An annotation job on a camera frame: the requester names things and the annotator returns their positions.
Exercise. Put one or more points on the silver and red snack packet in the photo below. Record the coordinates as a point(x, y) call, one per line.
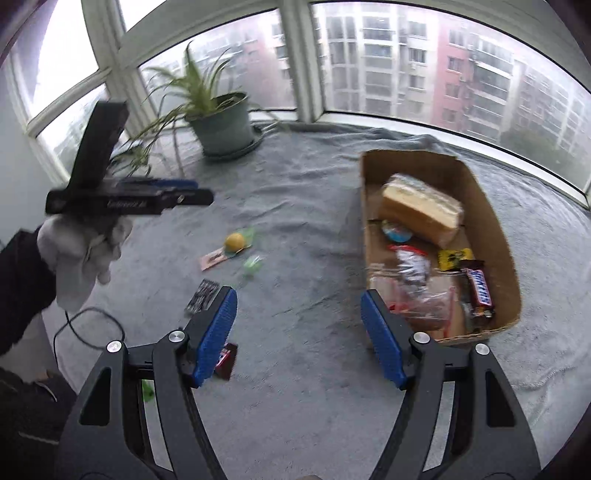
point(413, 270)

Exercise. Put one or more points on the pink snack packet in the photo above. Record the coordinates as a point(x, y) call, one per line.
point(212, 260)

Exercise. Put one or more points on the round blue snack cup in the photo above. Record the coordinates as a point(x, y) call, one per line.
point(396, 232)

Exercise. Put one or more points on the person's leg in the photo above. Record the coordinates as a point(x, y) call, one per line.
point(27, 415)

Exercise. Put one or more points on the cardboard box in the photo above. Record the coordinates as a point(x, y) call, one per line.
point(489, 221)

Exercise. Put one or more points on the dark striped snack packet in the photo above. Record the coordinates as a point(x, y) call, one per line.
point(202, 295)

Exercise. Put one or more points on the person's left forearm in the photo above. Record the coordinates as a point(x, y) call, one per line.
point(23, 286)

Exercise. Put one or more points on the yellow candy packet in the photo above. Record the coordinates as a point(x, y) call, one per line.
point(455, 258)

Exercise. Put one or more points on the dark red snack packet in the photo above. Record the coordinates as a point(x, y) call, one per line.
point(228, 362)

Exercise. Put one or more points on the apartment building outside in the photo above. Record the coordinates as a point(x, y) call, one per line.
point(392, 60)

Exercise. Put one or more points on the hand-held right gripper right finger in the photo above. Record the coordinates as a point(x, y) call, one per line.
point(383, 341)

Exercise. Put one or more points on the white window frame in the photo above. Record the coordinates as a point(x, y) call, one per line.
point(300, 69)

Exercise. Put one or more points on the person's left hand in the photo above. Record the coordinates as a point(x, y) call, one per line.
point(74, 258)

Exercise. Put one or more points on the yellow round candy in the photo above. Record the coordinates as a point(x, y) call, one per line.
point(234, 242)

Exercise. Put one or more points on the plastic sandwich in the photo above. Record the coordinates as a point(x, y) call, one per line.
point(420, 207)

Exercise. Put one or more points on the green pot saucer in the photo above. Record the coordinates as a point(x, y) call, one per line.
point(256, 141)

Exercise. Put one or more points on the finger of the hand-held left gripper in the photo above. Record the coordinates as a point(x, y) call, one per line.
point(171, 183)

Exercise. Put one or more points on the potted spider plant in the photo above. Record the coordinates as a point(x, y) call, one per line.
point(221, 124)

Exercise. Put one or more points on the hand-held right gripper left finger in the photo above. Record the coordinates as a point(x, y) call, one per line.
point(217, 332)

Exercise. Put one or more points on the green wrapped candy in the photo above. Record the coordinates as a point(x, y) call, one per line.
point(252, 265)

